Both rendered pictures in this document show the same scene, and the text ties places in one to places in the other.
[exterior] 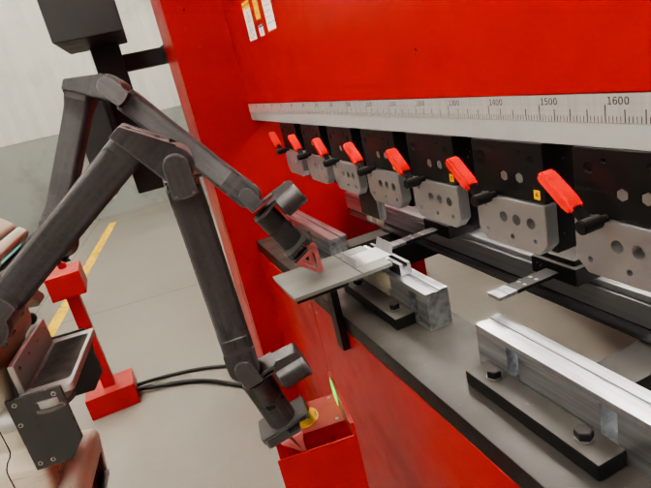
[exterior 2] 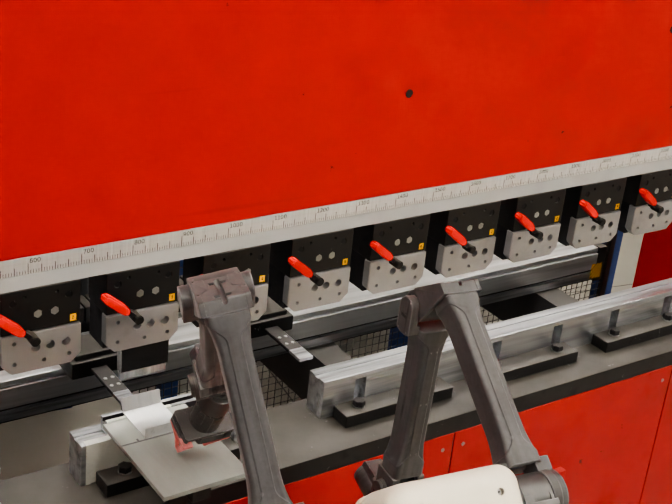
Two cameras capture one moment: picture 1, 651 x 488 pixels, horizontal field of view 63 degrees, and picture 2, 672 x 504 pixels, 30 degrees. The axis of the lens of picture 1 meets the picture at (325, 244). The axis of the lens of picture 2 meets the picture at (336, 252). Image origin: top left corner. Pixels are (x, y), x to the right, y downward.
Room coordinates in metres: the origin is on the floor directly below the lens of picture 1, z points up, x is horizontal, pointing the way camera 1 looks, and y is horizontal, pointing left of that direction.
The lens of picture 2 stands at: (1.63, 1.99, 2.38)
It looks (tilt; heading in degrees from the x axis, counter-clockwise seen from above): 25 degrees down; 252
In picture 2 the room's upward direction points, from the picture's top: 6 degrees clockwise
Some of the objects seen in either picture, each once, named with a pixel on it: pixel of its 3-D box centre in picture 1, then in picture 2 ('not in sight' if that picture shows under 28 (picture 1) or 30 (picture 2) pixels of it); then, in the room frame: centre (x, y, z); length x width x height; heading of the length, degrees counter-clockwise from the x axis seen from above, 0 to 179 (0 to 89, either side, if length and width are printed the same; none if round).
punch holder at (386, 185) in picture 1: (396, 163); (225, 279); (1.15, -0.19, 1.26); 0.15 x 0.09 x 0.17; 18
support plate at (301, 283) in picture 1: (330, 271); (175, 449); (1.27, 0.00, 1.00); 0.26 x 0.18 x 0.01; 108
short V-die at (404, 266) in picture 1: (386, 258); (149, 413); (1.29, -0.15, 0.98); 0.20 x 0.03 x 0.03; 18
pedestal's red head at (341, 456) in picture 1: (314, 441); not in sight; (0.95, 0.12, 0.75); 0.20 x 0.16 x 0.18; 9
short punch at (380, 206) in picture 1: (372, 205); (142, 354); (1.31, -0.14, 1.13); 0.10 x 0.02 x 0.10; 18
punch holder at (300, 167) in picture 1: (303, 145); not in sight; (1.71, 0.00, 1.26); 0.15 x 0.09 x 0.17; 18
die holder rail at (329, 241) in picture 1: (313, 233); not in sight; (1.83, 0.04, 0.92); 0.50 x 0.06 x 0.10; 18
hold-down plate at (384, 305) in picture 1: (376, 300); (169, 465); (1.26, -0.10, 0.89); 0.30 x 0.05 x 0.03; 18
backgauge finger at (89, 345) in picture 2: (429, 228); (102, 368); (1.37, -0.29, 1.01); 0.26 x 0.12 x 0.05; 108
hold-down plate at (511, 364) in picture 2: not in sight; (525, 364); (0.34, -0.40, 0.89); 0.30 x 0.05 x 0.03; 18
